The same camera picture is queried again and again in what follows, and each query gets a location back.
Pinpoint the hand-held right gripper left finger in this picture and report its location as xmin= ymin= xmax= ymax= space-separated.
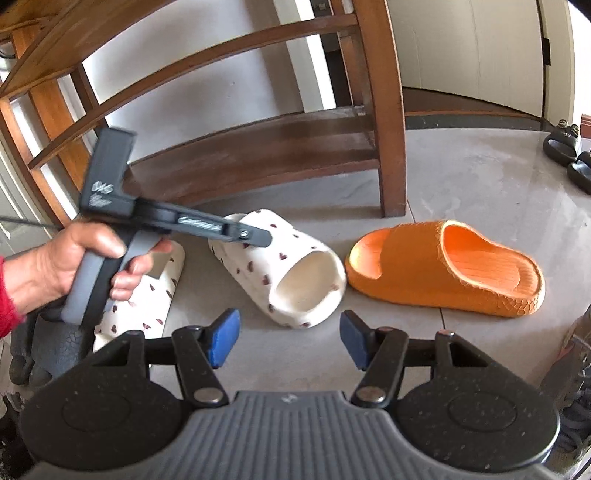
xmin=88 ymin=308 xmax=242 ymax=409

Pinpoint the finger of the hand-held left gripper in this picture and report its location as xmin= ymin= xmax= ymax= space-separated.
xmin=157 ymin=203 xmax=274 ymax=248

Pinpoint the plain cream door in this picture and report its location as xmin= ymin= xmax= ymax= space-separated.
xmin=388 ymin=0 xmax=583 ymax=118

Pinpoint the white heart-print slipper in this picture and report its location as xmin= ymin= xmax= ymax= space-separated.
xmin=208 ymin=209 xmax=347 ymax=329
xmin=93 ymin=240 xmax=186 ymax=352

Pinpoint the thin black cable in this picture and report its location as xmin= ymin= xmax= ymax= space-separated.
xmin=0 ymin=215 xmax=63 ymax=230

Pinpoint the grey lace-up sneaker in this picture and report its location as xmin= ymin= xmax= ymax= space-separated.
xmin=539 ymin=305 xmax=591 ymax=476

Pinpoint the wooden shoe rack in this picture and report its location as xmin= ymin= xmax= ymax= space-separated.
xmin=0 ymin=0 xmax=407 ymax=227

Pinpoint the person's left forearm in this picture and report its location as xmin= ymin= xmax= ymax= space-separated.
xmin=0 ymin=256 xmax=26 ymax=340

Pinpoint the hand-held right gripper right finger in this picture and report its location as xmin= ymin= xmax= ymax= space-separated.
xmin=339 ymin=310 xmax=492 ymax=409

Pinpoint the white panelled door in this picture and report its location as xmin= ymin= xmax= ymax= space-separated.
xmin=0 ymin=134 xmax=61 ymax=241

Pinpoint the dark grey textured slipper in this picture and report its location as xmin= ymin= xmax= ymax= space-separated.
xmin=9 ymin=314 xmax=95 ymax=387

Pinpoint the black sandal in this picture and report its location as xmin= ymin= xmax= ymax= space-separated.
xmin=543 ymin=119 xmax=580 ymax=160
xmin=567 ymin=151 xmax=591 ymax=193

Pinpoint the person's left hand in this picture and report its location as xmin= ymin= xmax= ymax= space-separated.
xmin=0 ymin=220 xmax=172 ymax=319

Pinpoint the orange foam slipper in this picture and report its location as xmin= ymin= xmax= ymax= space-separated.
xmin=345 ymin=220 xmax=546 ymax=318

